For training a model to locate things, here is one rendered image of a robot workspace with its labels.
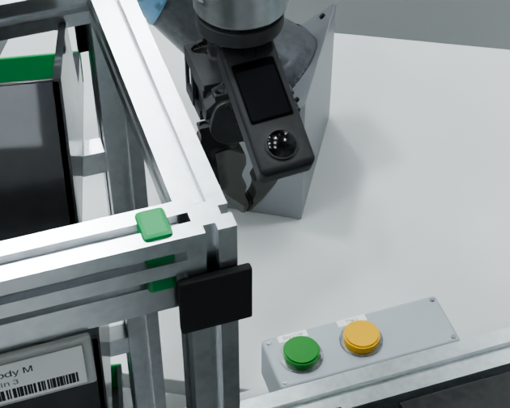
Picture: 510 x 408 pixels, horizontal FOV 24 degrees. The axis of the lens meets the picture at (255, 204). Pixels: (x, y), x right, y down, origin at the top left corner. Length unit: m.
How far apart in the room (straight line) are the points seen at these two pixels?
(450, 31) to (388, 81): 1.58
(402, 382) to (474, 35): 2.17
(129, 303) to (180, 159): 0.06
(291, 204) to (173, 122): 1.06
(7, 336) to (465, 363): 0.89
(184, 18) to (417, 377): 0.52
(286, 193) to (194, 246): 1.09
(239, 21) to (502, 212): 0.77
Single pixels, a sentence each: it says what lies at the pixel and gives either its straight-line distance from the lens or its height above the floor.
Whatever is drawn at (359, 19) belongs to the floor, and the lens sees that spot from 3.37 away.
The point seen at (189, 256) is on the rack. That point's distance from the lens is 0.45.
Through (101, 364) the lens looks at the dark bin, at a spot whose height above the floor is 1.52.
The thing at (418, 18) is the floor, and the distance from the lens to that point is 3.40.
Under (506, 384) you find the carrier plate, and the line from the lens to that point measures 1.28.
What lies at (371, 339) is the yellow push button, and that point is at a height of 0.97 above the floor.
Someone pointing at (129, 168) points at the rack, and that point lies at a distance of 0.65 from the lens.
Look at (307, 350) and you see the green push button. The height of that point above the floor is 0.97.
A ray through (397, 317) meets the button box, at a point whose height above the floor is 0.96.
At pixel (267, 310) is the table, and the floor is 0.86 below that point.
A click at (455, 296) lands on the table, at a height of 0.86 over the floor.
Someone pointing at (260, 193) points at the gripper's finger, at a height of 1.25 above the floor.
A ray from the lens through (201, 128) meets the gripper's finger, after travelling 0.98.
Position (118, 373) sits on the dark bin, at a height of 1.22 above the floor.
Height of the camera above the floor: 1.98
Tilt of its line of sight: 45 degrees down
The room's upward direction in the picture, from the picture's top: straight up
